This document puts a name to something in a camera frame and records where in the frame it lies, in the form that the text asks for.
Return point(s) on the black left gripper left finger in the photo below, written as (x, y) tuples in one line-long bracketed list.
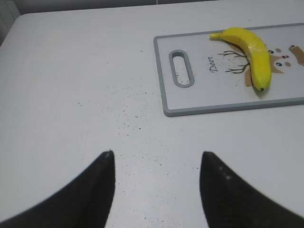
[(85, 202)]

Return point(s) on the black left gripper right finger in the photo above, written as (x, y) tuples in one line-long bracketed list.
[(228, 201)]

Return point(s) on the yellow plastic banana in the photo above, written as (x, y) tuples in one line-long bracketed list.
[(255, 50)]

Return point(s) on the white grey-rimmed cutting board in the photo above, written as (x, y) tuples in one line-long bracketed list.
[(198, 75)]

